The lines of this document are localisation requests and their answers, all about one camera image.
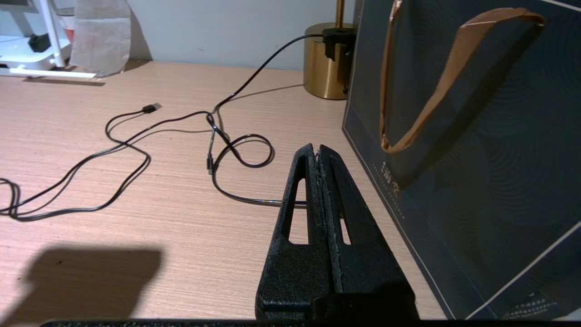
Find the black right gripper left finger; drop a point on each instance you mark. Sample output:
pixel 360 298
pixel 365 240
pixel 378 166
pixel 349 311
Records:
pixel 295 272

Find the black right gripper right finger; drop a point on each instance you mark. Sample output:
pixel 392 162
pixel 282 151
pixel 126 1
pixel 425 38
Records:
pixel 372 263

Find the white router with antennas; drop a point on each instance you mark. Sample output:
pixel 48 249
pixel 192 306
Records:
pixel 36 59

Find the brass desk lamp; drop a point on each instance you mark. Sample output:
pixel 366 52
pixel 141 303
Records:
pixel 322 68

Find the clear bottle red label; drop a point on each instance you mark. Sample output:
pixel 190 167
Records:
pixel 66 22

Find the black clip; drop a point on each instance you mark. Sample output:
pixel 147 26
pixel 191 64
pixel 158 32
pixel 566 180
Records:
pixel 39 42

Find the black lamp switch box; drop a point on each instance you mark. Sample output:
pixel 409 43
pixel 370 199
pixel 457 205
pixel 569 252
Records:
pixel 338 38

